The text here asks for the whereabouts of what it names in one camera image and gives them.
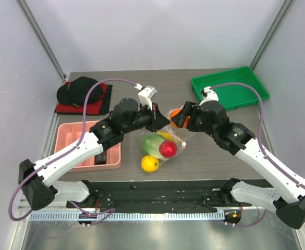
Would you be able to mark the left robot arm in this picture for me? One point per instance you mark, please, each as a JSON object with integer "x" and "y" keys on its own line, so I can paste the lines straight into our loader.
{"x": 40, "y": 180}

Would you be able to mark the pink compartment organizer tray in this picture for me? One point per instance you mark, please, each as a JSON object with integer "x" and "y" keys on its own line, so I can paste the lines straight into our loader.
{"x": 68, "y": 133}

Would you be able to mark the green plastic tray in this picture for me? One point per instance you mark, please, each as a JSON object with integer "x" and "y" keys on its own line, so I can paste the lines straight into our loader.
{"x": 234, "y": 96}

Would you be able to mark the green toy lettuce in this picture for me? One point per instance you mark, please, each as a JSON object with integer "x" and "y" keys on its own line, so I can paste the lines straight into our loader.
{"x": 150, "y": 144}

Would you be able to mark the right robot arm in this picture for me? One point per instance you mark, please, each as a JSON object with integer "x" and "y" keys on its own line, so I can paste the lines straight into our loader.
{"x": 286, "y": 198}

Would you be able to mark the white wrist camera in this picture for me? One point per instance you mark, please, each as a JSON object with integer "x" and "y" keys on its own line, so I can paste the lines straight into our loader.
{"x": 208, "y": 94}
{"x": 145, "y": 95}

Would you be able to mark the dark rolled sock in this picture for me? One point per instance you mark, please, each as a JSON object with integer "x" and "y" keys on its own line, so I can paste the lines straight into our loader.
{"x": 100, "y": 159}

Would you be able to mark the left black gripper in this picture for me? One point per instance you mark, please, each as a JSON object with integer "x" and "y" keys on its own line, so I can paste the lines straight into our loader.
{"x": 158, "y": 120}

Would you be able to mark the orange toy orange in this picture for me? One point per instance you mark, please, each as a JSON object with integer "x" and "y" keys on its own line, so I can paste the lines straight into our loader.
{"x": 175, "y": 113}

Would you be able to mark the white slotted cable duct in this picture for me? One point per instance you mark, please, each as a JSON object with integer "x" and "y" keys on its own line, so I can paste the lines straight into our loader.
{"x": 79, "y": 216}

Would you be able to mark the yellow toy lemon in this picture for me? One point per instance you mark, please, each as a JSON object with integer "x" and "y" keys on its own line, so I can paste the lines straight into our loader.
{"x": 149, "y": 164}

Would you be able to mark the red and black cloth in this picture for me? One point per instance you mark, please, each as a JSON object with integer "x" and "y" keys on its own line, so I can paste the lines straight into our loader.
{"x": 98, "y": 103}

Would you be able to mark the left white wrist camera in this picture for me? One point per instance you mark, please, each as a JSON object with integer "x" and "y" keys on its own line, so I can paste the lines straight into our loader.
{"x": 145, "y": 95}

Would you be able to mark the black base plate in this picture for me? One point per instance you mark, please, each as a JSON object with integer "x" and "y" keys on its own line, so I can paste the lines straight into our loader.
{"x": 160, "y": 197}

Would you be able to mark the black cap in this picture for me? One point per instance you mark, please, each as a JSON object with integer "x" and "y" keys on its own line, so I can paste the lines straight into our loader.
{"x": 74, "y": 93}

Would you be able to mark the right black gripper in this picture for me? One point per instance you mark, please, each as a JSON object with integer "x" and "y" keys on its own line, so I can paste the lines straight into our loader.
{"x": 187, "y": 116}

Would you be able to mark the red toy apple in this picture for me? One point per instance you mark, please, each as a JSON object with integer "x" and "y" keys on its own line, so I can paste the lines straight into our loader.
{"x": 168, "y": 149}

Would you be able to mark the clear zip top bag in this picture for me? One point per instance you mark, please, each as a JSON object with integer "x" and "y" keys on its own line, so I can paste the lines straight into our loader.
{"x": 170, "y": 129}

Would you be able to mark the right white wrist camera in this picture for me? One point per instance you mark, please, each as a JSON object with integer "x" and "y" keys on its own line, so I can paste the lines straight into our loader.
{"x": 208, "y": 94}

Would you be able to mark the yellow toy banana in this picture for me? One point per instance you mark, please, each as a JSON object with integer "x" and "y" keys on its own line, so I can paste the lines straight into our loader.
{"x": 169, "y": 136}

